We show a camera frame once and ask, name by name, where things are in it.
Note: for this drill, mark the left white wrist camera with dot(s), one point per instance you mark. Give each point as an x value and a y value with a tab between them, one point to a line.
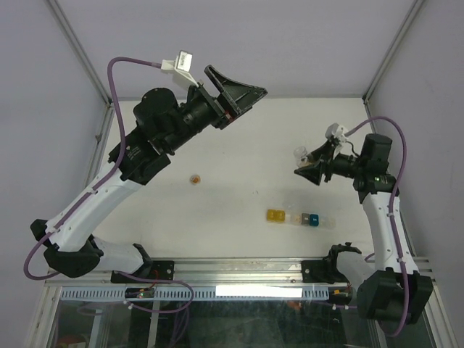
180	69

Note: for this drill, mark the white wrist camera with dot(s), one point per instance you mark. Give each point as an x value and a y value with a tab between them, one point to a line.
180	69
336	134

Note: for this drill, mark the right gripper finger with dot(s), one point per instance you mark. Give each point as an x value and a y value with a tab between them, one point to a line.
312	172
324	152

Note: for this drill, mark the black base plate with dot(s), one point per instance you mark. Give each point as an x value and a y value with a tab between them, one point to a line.
339	270
149	272

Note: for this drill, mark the aluminium frame post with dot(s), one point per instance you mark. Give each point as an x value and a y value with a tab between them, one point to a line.
404	28
71	37

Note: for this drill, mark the clear bottle cap orange label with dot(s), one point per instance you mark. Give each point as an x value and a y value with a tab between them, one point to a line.
195	179

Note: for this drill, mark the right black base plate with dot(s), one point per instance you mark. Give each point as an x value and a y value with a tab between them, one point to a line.
339	270

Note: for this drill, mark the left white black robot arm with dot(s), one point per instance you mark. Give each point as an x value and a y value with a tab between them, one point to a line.
163	125

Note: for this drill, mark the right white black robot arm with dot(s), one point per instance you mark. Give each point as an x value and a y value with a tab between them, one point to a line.
393	290

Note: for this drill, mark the left aluminium frame post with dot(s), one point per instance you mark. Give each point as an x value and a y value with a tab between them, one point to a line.
71	37

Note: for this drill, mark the aluminium mounting rail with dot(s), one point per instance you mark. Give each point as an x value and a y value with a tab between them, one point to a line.
211	271

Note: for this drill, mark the right aluminium frame post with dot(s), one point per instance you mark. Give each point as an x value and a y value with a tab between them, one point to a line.
404	28

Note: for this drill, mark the white slotted cable duct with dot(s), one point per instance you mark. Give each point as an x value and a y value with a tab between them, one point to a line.
205	293

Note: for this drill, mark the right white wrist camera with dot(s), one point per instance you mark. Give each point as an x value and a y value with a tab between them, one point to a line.
336	134

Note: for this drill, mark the clear bottle yellow pills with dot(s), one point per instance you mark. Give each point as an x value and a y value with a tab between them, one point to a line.
303	157

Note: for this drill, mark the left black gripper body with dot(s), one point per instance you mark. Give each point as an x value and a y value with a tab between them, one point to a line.
204	112

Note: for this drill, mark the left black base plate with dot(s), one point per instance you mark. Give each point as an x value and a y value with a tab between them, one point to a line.
149	272

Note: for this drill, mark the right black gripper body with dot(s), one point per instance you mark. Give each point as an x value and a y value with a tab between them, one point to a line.
344	165

